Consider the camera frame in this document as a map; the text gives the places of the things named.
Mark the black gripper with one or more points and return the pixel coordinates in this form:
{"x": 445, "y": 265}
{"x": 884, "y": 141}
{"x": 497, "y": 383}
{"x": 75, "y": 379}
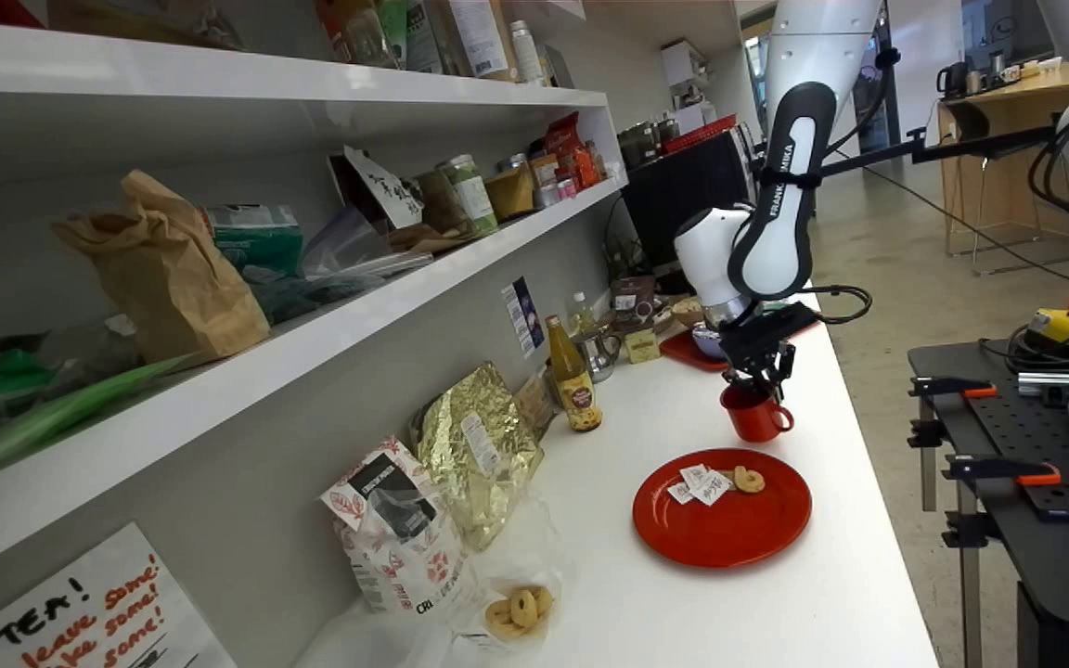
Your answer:
{"x": 762, "y": 336}

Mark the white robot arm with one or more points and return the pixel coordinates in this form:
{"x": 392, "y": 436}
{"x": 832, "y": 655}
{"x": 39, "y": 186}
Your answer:
{"x": 782, "y": 235}

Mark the red flat tray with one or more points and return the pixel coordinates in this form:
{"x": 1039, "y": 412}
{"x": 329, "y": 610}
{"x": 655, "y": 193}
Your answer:
{"x": 689, "y": 351}

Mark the small white sugar packet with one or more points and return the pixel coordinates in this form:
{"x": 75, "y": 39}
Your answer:
{"x": 694, "y": 472}
{"x": 681, "y": 490}

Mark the large white printed sugar packet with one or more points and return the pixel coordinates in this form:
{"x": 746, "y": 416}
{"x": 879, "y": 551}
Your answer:
{"x": 710, "y": 487}

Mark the red round plate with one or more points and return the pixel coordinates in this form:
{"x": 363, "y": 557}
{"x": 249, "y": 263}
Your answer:
{"x": 721, "y": 534}

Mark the yellow bottle with brown label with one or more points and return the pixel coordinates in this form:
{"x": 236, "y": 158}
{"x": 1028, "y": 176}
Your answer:
{"x": 572, "y": 378}

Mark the dark info card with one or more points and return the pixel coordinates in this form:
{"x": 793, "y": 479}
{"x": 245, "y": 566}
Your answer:
{"x": 523, "y": 317}

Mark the black boom rod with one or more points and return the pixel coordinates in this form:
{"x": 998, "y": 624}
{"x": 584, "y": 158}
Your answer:
{"x": 929, "y": 150}

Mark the red snack packets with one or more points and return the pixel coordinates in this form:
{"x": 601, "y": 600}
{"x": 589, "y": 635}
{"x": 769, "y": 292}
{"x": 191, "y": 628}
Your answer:
{"x": 572, "y": 153}

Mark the gold foil bag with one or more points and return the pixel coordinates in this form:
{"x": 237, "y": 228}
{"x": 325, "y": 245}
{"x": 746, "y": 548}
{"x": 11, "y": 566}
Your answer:
{"x": 480, "y": 450}

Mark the brown tin can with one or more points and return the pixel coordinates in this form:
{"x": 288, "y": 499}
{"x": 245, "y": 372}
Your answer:
{"x": 511, "y": 190}

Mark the wooden desk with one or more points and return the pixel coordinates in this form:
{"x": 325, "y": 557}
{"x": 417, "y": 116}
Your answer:
{"x": 1002, "y": 134}

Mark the black workbench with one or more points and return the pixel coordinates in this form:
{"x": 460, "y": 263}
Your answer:
{"x": 1056, "y": 545}

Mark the cookies in clear bag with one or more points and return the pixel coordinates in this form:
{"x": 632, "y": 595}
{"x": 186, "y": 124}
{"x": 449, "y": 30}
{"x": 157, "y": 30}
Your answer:
{"x": 522, "y": 610}

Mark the green-labelled jar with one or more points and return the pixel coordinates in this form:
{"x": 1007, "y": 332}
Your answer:
{"x": 467, "y": 200}

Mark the white plastic bottle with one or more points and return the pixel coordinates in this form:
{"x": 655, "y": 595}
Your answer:
{"x": 528, "y": 55}

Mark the white coffee bag black label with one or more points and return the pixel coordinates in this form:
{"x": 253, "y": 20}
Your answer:
{"x": 392, "y": 534}

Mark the white folded cardboard box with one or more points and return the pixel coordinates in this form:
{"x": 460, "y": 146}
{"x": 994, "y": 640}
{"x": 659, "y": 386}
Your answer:
{"x": 379, "y": 186}

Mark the brown paper bag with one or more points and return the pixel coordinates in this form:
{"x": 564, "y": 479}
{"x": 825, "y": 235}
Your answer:
{"x": 174, "y": 279}

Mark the white handwritten tea sign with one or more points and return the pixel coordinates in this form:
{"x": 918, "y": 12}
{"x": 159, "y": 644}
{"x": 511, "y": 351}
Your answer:
{"x": 75, "y": 617}

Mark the green plastic packages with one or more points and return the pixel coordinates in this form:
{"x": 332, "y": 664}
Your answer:
{"x": 27, "y": 402}

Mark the white wall shelf unit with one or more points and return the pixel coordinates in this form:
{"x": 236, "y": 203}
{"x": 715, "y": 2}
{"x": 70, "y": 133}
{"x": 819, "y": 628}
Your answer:
{"x": 311, "y": 310}

